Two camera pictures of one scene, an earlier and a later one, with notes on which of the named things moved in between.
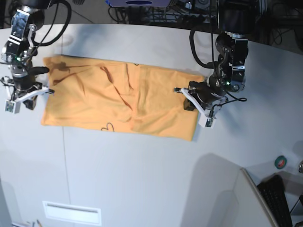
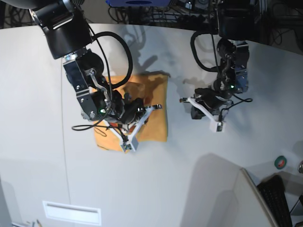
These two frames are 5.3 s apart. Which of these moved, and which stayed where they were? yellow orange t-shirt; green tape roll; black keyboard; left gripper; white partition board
Moved: left gripper; yellow orange t-shirt
Stayed: green tape roll; white partition board; black keyboard
